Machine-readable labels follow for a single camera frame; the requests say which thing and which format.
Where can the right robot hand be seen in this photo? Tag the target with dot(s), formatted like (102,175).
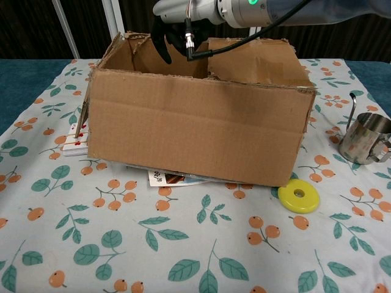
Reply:
(174,12)

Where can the brown cardboard box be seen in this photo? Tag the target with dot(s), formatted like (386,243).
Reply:
(198,128)

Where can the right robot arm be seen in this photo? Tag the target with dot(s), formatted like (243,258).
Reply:
(275,9)

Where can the red building postcard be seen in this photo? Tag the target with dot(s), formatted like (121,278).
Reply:
(171,180)

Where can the deck of playing cards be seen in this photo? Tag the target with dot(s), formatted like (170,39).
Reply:
(73,148)

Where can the yellow disc with hole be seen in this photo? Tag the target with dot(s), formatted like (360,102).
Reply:
(293,203)

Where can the stainless steel pitcher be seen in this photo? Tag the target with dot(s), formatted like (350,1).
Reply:
(363,140)

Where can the floral print tablecloth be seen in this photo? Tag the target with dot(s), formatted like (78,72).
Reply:
(183,244)

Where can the white frame post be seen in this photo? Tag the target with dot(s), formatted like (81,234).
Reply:
(113,18)
(256,32)

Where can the thin grey frame bar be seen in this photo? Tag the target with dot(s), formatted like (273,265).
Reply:
(68,36)

